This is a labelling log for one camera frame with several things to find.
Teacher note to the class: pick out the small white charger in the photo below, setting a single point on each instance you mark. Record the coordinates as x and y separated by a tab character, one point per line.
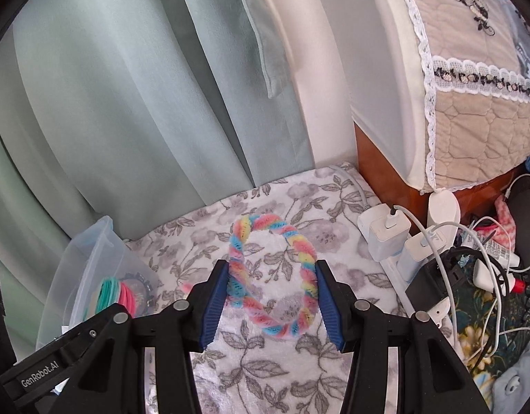
420	256

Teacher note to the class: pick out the black beaded hair band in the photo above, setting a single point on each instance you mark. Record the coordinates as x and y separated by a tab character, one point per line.
143	287

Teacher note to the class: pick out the white plug adapter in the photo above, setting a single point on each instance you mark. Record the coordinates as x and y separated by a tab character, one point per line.
442	211

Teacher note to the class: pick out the black power adapter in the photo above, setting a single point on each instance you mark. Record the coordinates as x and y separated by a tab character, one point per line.
437	280

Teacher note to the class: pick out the clear plastic container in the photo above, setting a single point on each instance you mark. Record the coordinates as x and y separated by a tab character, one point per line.
92	254

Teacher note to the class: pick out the pale green curtain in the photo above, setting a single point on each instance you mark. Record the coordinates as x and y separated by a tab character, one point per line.
118	95

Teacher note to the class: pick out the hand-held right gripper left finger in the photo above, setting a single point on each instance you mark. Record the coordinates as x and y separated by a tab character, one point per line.
215	306

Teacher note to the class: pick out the white tube red cap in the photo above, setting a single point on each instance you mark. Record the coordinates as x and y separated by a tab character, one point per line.
500	254

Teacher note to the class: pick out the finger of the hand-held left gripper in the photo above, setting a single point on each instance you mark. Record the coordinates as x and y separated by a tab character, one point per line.
90	332

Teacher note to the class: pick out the white mattress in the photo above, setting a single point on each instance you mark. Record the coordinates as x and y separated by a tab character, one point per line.
377	51

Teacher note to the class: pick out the quilted lace bed cover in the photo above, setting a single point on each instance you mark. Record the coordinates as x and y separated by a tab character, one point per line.
476	129

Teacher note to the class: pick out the grey floral blanket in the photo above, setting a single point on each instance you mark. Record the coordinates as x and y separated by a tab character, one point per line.
265	375

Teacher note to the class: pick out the pale green hanging cloth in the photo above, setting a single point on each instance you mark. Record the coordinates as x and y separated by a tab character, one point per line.
265	30

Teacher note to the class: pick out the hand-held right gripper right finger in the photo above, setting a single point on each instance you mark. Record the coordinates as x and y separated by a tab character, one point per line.
332	306

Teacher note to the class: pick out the dark floral cloth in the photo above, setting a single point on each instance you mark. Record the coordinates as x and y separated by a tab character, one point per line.
476	332

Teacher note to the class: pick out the large white charger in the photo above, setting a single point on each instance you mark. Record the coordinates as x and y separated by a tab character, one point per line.
385	235

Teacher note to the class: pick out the pink cloth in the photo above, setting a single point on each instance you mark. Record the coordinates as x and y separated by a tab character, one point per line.
504	220

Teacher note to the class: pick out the wooden bed frame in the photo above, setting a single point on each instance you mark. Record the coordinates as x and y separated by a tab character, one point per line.
377	172

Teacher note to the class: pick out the light blue cloth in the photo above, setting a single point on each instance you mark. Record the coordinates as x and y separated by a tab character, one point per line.
515	384

